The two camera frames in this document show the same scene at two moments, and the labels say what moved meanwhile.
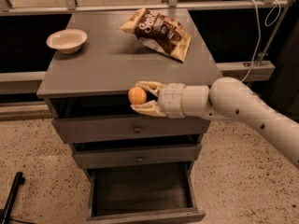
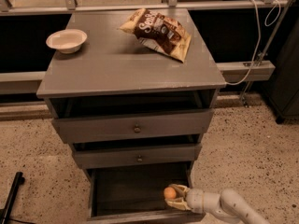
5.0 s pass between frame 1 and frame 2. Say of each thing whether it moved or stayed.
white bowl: stayed
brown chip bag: stayed
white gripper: moved
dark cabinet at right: stayed
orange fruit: moved
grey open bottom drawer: stayed
